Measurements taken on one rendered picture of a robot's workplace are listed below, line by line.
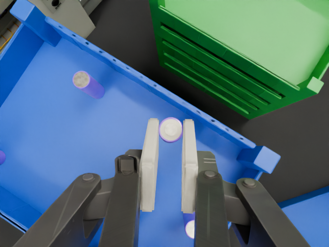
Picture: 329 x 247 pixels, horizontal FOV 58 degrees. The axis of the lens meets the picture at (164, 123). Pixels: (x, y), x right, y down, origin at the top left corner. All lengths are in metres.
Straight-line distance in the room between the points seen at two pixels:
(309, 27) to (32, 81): 0.46
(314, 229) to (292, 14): 0.58
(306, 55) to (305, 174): 0.42
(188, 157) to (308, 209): 0.78
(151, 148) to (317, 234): 0.81
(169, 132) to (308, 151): 0.73
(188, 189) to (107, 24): 0.81
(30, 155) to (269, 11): 0.45
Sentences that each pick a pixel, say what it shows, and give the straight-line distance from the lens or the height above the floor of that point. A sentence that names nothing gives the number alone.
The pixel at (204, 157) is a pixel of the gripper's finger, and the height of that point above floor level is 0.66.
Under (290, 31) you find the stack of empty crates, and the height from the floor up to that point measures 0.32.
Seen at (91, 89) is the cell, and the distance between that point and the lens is 0.33.
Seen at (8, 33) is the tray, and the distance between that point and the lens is 0.82.
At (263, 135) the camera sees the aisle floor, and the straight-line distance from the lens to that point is 0.88.
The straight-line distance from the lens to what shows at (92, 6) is 0.95.
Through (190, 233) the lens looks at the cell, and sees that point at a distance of 0.30.
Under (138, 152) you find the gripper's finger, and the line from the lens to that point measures 0.18.
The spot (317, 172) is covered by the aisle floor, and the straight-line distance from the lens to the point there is 0.93.
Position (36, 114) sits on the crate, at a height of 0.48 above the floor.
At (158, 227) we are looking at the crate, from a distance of 0.37.
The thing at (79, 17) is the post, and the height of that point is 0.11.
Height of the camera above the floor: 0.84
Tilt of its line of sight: 85 degrees down
